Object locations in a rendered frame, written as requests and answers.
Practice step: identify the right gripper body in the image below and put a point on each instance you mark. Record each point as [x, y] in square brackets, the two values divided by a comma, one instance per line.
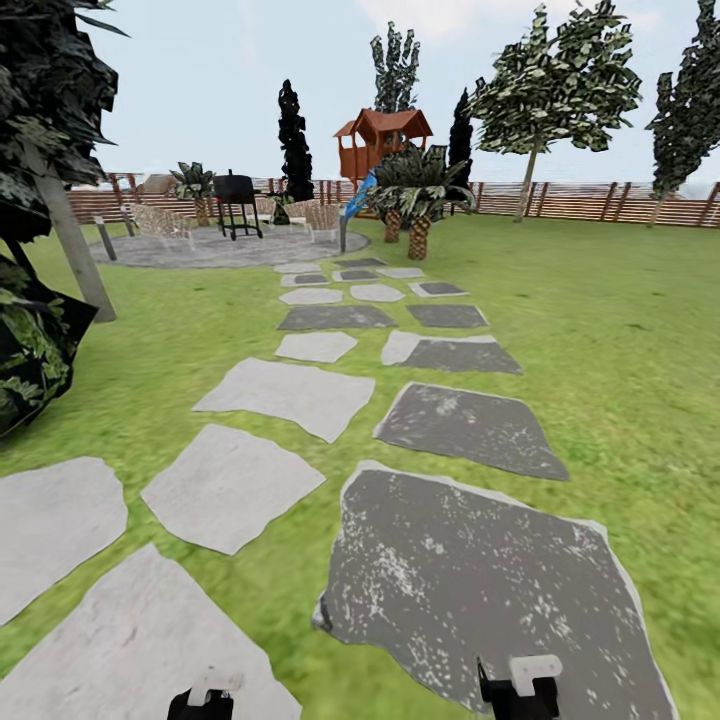
[509, 705]

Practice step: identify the charcoal grill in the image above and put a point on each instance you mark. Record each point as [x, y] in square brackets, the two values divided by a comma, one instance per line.
[236, 190]

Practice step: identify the bush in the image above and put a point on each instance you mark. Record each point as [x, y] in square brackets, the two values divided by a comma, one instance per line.
[425, 183]
[280, 217]
[405, 222]
[40, 330]
[386, 177]
[192, 187]

